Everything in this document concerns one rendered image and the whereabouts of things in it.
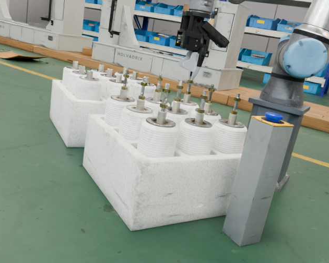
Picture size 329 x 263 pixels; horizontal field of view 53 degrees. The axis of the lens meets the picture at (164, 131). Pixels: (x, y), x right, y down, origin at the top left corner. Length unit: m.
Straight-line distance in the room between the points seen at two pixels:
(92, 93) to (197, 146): 0.55
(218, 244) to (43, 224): 0.41
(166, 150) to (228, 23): 2.21
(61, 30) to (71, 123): 2.86
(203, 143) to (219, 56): 2.11
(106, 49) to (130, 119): 2.64
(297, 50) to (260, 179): 0.43
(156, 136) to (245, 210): 0.28
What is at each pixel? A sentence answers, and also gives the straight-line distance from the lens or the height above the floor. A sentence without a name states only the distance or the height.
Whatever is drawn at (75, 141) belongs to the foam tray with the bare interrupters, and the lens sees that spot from 1.28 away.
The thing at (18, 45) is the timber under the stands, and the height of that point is 0.03.
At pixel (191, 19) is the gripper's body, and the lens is 1.09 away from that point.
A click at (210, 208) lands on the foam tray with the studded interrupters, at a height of 0.03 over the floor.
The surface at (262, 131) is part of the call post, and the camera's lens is 0.78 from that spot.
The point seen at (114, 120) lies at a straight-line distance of 1.00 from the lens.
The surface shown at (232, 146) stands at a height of 0.20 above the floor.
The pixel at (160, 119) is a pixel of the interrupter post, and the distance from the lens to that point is 0.81.
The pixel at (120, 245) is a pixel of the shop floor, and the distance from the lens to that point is 0.79.
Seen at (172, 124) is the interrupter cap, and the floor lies 0.25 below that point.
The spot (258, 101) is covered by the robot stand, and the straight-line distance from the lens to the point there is 1.20.
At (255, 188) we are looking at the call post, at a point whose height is 0.16.
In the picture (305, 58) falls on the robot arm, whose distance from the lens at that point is 1.07.
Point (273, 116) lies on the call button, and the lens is 0.79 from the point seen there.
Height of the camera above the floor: 0.46
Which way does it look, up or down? 16 degrees down
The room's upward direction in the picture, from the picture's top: 10 degrees clockwise
